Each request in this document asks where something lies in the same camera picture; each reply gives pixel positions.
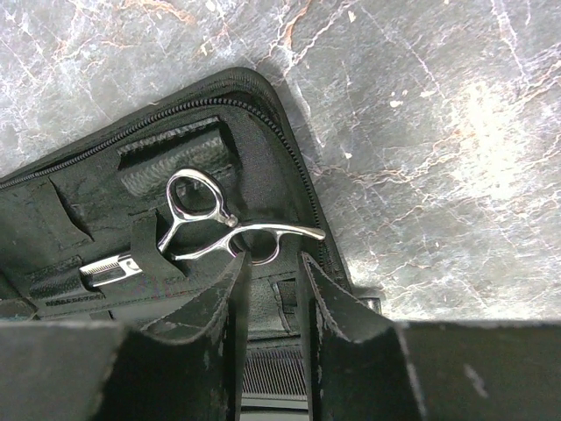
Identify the black straight comb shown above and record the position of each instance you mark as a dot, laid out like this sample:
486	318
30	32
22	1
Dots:
274	377

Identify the black zippered tool case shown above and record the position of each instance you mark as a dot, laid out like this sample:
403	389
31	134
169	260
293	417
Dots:
233	118

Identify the silver thinning scissors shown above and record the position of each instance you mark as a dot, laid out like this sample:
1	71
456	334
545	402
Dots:
163	222

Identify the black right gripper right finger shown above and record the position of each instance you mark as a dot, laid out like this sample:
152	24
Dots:
416	359

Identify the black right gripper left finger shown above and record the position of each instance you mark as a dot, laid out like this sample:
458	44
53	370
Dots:
187	365

